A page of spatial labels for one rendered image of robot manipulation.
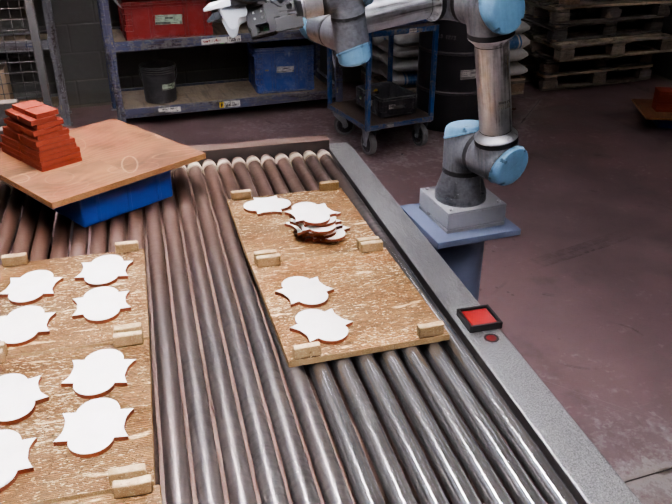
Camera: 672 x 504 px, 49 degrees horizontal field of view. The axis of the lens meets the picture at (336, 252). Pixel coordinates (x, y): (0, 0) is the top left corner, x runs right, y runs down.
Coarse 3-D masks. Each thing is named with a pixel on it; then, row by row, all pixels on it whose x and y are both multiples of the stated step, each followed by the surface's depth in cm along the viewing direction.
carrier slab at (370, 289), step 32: (320, 256) 184; (352, 256) 184; (384, 256) 184; (352, 288) 171; (384, 288) 171; (288, 320) 159; (352, 320) 159; (384, 320) 159; (416, 320) 159; (288, 352) 148; (352, 352) 149
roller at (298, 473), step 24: (216, 168) 246; (216, 192) 224; (216, 216) 213; (240, 264) 184; (240, 288) 175; (264, 336) 157; (264, 360) 149; (264, 384) 143; (288, 408) 136; (288, 432) 130; (288, 456) 125; (288, 480) 122; (312, 480) 121
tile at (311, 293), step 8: (288, 280) 172; (296, 280) 172; (304, 280) 172; (312, 280) 172; (288, 288) 169; (296, 288) 169; (304, 288) 169; (312, 288) 169; (320, 288) 169; (328, 288) 169; (288, 296) 166; (296, 296) 166; (304, 296) 166; (312, 296) 166; (320, 296) 166; (296, 304) 164; (304, 304) 163; (312, 304) 163; (320, 304) 164
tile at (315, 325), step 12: (300, 312) 160; (312, 312) 160; (324, 312) 160; (300, 324) 156; (312, 324) 156; (324, 324) 156; (336, 324) 156; (348, 324) 156; (312, 336) 152; (324, 336) 152; (336, 336) 152
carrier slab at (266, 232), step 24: (312, 192) 220; (336, 192) 220; (240, 216) 205; (264, 216) 205; (288, 216) 205; (360, 216) 205; (240, 240) 195; (264, 240) 192; (288, 240) 192; (312, 240) 192
